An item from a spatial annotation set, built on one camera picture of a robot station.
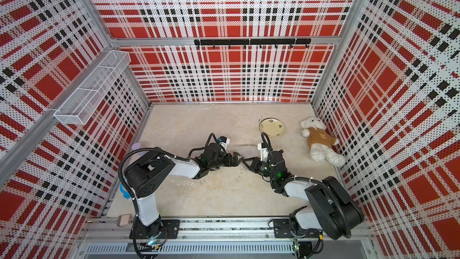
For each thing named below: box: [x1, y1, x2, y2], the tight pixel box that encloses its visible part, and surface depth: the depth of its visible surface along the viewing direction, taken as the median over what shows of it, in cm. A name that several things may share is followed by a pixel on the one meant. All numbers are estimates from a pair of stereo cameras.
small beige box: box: [116, 214, 133, 227], surface depth 77 cm
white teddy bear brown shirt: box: [299, 116, 346, 168], surface depth 95 cm
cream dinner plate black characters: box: [258, 117, 286, 138], surface depth 111 cm
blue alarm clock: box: [119, 182, 132, 200], surface depth 83 cm
